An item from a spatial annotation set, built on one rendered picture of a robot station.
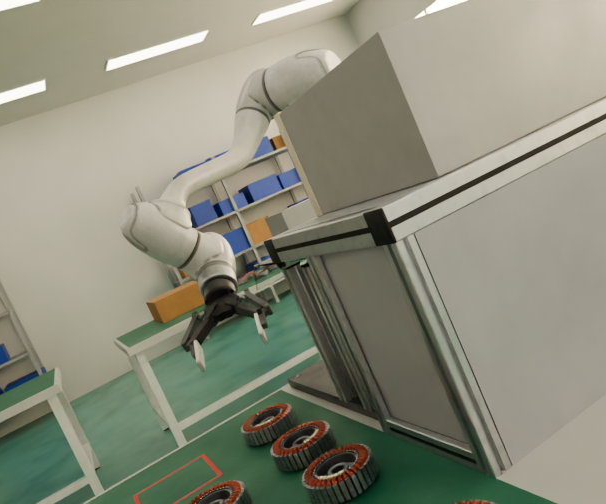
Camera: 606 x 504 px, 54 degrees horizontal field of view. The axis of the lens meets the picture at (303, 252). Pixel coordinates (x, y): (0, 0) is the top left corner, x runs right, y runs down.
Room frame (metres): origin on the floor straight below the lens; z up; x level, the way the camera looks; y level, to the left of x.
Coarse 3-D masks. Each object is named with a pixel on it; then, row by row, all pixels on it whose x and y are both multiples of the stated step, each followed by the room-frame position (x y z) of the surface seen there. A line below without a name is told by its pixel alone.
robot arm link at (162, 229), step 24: (240, 120) 1.68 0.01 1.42; (264, 120) 1.70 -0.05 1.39; (240, 144) 1.64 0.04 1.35; (216, 168) 1.54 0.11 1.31; (240, 168) 1.61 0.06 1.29; (168, 192) 1.44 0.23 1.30; (192, 192) 1.49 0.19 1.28; (144, 216) 1.34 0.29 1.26; (168, 216) 1.36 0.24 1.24; (144, 240) 1.34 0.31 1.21; (168, 240) 1.35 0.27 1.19; (192, 240) 1.38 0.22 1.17; (168, 264) 1.40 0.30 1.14
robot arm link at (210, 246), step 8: (200, 232) 1.43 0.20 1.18; (208, 232) 1.50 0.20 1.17; (200, 240) 1.40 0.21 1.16; (208, 240) 1.42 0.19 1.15; (216, 240) 1.44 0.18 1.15; (224, 240) 1.48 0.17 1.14; (200, 248) 1.39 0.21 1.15; (208, 248) 1.40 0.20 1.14; (216, 248) 1.41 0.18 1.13; (224, 248) 1.44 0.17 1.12; (192, 256) 1.38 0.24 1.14; (200, 256) 1.39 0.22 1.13; (208, 256) 1.39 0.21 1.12; (216, 256) 1.40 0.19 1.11; (224, 256) 1.41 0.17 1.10; (232, 256) 1.44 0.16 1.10; (184, 264) 1.39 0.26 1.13; (192, 264) 1.39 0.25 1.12; (200, 264) 1.39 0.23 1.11; (232, 264) 1.42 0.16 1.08; (192, 272) 1.40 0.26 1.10
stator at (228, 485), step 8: (208, 488) 0.96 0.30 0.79; (216, 488) 0.95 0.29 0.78; (224, 488) 0.94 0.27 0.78; (232, 488) 0.92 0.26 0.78; (240, 488) 0.91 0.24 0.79; (200, 496) 0.95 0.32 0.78; (208, 496) 0.94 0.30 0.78; (216, 496) 0.94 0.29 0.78; (224, 496) 0.94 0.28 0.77; (232, 496) 0.89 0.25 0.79; (240, 496) 0.89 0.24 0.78; (248, 496) 0.91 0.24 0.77
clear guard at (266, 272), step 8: (256, 264) 1.31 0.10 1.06; (264, 264) 1.24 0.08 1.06; (272, 264) 1.20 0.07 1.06; (280, 264) 1.35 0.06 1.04; (288, 264) 1.37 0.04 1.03; (256, 272) 1.32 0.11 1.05; (264, 272) 1.34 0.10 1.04; (272, 272) 1.35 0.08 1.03; (280, 272) 1.37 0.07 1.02; (256, 280) 1.34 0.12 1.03; (264, 280) 1.35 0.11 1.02; (272, 280) 1.37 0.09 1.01; (256, 288) 1.36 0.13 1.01
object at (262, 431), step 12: (276, 408) 1.20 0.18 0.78; (288, 408) 1.17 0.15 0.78; (252, 420) 1.20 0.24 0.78; (264, 420) 1.19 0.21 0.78; (276, 420) 1.14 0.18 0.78; (288, 420) 1.15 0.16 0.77; (252, 432) 1.13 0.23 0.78; (264, 432) 1.13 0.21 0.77; (276, 432) 1.13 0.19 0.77; (252, 444) 1.14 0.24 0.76
